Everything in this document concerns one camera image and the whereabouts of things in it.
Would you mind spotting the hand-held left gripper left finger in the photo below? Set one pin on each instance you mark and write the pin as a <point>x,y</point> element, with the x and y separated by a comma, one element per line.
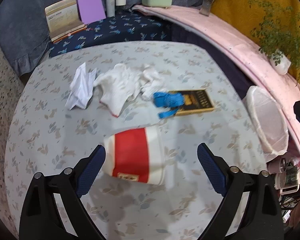
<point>90,172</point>

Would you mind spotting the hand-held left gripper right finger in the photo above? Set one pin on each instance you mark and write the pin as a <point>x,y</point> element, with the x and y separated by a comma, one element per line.
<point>212,170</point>

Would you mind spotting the trash bin with white liner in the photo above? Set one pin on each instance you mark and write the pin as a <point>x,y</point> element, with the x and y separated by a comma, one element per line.
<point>267,115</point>

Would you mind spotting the red and white paper cup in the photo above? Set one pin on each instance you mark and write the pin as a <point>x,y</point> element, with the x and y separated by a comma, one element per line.
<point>132,155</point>

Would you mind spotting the black and gold box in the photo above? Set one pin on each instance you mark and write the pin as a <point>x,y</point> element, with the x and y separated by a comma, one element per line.
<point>197,101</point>

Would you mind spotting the blue face mask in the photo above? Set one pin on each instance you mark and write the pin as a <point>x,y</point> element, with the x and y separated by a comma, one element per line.
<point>167,100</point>

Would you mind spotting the white glove with red trim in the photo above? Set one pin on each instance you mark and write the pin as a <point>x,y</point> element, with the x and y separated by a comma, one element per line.
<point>115,87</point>

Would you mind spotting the white cotton glove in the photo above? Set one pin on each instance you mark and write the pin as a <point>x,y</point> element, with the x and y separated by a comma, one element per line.
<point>151,80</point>

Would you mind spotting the white plant pot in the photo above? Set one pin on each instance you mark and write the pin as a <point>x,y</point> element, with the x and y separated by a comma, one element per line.
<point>281,63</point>

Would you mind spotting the floral tablecloth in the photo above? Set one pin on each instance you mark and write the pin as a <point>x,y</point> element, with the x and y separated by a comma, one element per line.
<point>52,130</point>

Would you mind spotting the pink tumbler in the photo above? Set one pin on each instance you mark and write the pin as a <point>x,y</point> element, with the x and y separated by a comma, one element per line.
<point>277,167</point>

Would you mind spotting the green leafy plant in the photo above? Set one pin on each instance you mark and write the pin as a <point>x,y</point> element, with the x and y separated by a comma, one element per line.
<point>277,25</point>

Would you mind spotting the dark purple cloth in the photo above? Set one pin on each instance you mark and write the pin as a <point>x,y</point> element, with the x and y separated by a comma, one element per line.
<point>202,45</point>

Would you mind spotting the pink tablecloth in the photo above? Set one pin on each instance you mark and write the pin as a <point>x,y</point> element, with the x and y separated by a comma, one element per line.
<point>215,30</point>

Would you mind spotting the navy printed cloth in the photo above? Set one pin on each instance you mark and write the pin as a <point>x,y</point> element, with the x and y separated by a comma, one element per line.
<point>115,30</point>

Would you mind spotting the glass vase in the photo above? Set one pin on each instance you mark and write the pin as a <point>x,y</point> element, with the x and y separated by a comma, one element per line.
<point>206,5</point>

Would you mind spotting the desk calendar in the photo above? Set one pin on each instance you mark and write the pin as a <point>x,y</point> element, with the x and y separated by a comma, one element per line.
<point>61,17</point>

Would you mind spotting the purple board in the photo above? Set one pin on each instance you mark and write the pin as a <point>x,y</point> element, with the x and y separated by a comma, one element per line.
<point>90,7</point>

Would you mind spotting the tall white bottle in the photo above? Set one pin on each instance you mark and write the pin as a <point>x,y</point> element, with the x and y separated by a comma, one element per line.
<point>110,5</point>

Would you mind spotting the blue-grey sheet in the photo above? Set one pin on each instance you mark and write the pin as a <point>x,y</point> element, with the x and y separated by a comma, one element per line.
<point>27,12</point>

